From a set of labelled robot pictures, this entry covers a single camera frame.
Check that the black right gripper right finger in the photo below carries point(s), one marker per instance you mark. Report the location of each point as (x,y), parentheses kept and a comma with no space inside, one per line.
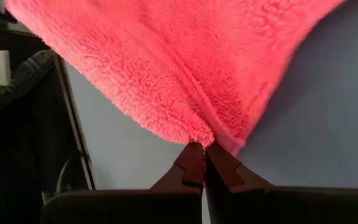
(291,205)

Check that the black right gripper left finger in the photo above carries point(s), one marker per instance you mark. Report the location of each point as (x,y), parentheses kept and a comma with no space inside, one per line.
(129,207)

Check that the pink terry towel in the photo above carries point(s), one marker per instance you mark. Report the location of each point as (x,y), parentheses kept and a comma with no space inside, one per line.
(182,77)

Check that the black table frame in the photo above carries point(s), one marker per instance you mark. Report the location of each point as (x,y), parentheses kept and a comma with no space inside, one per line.
(73,133)

